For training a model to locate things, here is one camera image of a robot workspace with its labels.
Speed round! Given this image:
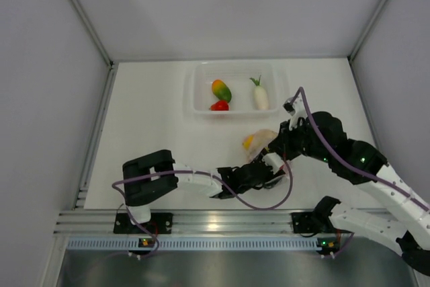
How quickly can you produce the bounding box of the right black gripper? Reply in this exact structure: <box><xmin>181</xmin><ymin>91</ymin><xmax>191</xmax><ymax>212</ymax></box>
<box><xmin>269</xmin><ymin>117</ymin><xmax>333</xmax><ymax>163</ymax></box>

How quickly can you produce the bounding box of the clear zip top bag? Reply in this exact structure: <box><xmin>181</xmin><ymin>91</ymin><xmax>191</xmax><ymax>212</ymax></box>
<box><xmin>244</xmin><ymin>129</ymin><xmax>292</xmax><ymax>181</ymax></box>

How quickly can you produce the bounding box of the red fake apple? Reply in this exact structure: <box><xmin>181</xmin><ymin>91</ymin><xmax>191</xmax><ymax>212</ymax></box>
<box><xmin>210</xmin><ymin>100</ymin><xmax>230</xmax><ymax>111</ymax></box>

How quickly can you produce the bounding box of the green fake avocado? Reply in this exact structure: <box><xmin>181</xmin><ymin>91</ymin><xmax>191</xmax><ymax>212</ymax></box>
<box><xmin>211</xmin><ymin>79</ymin><xmax>232</xmax><ymax>103</ymax></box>

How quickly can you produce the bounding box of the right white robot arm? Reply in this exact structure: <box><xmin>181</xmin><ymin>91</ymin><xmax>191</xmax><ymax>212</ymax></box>
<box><xmin>268</xmin><ymin>112</ymin><xmax>429</xmax><ymax>276</ymax></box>

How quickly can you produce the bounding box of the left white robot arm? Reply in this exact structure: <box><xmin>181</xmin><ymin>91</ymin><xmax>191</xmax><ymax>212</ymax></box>
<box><xmin>122</xmin><ymin>149</ymin><xmax>286</xmax><ymax>233</ymax></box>

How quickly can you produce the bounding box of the yellow fake banana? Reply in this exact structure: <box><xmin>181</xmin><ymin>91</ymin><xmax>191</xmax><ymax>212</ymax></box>
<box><xmin>242</xmin><ymin>134</ymin><xmax>254</xmax><ymax>150</ymax></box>

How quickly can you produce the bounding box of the clear plastic perforated bin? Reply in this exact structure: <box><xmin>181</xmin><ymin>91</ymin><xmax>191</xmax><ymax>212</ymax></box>
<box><xmin>184</xmin><ymin>60</ymin><xmax>291</xmax><ymax>118</ymax></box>

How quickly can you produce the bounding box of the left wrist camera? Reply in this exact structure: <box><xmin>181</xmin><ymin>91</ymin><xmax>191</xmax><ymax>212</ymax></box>
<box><xmin>263</xmin><ymin>153</ymin><xmax>291</xmax><ymax>174</ymax></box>

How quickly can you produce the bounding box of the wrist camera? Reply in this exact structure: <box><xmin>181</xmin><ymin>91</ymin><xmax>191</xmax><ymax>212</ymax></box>
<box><xmin>263</xmin><ymin>153</ymin><xmax>291</xmax><ymax>174</ymax></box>
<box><xmin>283</xmin><ymin>94</ymin><xmax>307</xmax><ymax>130</ymax></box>

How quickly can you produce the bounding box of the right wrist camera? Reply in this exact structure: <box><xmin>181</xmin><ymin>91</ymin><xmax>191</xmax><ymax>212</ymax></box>
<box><xmin>283</xmin><ymin>94</ymin><xmax>307</xmax><ymax>130</ymax></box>

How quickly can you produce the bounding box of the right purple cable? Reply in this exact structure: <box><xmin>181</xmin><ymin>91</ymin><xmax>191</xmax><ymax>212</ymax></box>
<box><xmin>291</xmin><ymin>86</ymin><xmax>430</xmax><ymax>212</ymax></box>

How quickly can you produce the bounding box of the purple cable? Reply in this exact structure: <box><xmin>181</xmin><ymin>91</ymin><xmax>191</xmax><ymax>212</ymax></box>
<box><xmin>291</xmin><ymin>86</ymin><xmax>430</xmax><ymax>212</ymax></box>
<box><xmin>112</xmin><ymin>157</ymin><xmax>294</xmax><ymax>234</ymax></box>

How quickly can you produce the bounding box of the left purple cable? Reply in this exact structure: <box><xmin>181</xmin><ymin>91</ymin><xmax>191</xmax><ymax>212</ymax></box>
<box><xmin>112</xmin><ymin>157</ymin><xmax>294</xmax><ymax>234</ymax></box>

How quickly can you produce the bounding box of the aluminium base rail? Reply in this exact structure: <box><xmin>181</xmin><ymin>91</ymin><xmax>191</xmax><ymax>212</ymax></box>
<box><xmin>53</xmin><ymin>208</ymin><xmax>394</xmax><ymax>235</ymax></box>

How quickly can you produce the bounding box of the white slotted cable duct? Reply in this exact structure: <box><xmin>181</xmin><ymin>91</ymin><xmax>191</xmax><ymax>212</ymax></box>
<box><xmin>67</xmin><ymin>237</ymin><xmax>336</xmax><ymax>251</ymax></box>

